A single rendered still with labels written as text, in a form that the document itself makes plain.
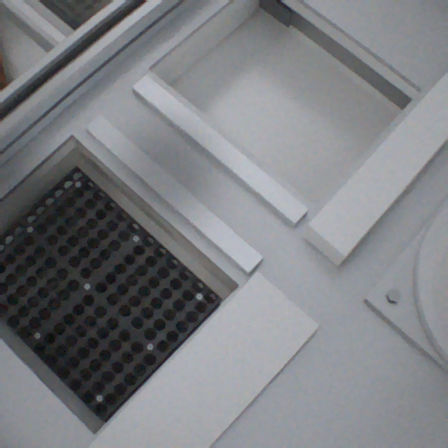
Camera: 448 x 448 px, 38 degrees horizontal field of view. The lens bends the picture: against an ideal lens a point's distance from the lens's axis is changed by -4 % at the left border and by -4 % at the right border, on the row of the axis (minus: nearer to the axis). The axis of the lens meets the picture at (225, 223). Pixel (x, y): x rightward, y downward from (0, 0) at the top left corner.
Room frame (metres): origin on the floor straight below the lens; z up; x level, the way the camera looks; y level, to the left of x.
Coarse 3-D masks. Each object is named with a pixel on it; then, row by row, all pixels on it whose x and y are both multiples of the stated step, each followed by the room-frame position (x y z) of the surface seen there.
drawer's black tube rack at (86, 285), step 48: (96, 192) 0.27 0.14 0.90; (48, 240) 0.21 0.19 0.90; (96, 240) 0.23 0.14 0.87; (144, 240) 0.23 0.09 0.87; (0, 288) 0.16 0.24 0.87; (48, 288) 0.16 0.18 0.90; (96, 288) 0.17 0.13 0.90; (144, 288) 0.18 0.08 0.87; (192, 288) 0.19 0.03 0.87; (48, 336) 0.11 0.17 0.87; (96, 336) 0.11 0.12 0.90; (144, 336) 0.12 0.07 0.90; (96, 384) 0.07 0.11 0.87
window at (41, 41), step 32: (0, 0) 0.35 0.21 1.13; (32, 0) 0.37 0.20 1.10; (64, 0) 0.39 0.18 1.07; (96, 0) 0.42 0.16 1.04; (128, 0) 0.46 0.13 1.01; (0, 32) 0.34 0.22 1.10; (32, 32) 0.36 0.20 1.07; (64, 32) 0.39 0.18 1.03; (0, 64) 0.33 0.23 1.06; (32, 64) 0.35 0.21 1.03; (0, 96) 0.32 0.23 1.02
